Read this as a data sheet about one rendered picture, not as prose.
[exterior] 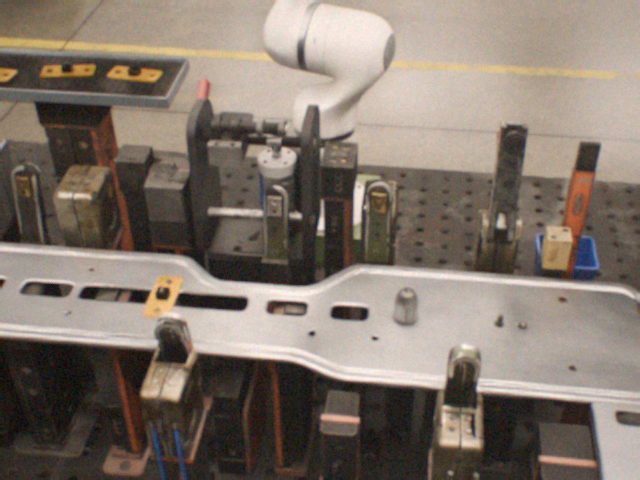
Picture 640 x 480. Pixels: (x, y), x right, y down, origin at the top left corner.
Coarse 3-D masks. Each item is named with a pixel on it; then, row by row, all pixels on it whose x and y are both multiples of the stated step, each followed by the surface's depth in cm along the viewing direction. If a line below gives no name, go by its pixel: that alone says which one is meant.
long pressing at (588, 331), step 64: (0, 256) 128; (64, 256) 128; (128, 256) 127; (0, 320) 117; (64, 320) 117; (128, 320) 117; (192, 320) 117; (256, 320) 117; (320, 320) 117; (384, 320) 116; (448, 320) 116; (512, 320) 116; (576, 320) 116; (384, 384) 108; (512, 384) 107; (576, 384) 107
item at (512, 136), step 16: (512, 128) 115; (528, 128) 114; (512, 144) 112; (496, 160) 117; (512, 160) 117; (496, 176) 118; (512, 176) 119; (496, 192) 119; (512, 192) 120; (496, 208) 121; (512, 208) 120; (512, 224) 121; (512, 240) 122
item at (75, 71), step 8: (64, 64) 139; (72, 64) 140; (80, 64) 141; (88, 64) 141; (48, 72) 139; (56, 72) 139; (64, 72) 139; (72, 72) 139; (80, 72) 139; (88, 72) 139
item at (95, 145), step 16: (48, 112) 139; (64, 112) 139; (80, 112) 139; (96, 112) 139; (48, 128) 142; (64, 128) 141; (80, 128) 141; (96, 128) 140; (112, 128) 148; (48, 144) 144; (64, 144) 143; (80, 144) 143; (96, 144) 143; (112, 144) 148; (64, 160) 146; (80, 160) 145; (96, 160) 145; (112, 160) 149; (64, 176) 148; (128, 224) 159; (128, 240) 160
